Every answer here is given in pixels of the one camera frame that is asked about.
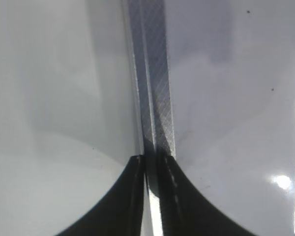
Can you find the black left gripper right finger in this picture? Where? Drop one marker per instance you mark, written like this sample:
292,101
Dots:
184,210

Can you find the white board with grey frame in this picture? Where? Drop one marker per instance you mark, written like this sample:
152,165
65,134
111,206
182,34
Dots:
215,89

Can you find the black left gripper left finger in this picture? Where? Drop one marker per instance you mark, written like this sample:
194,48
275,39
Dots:
120,211

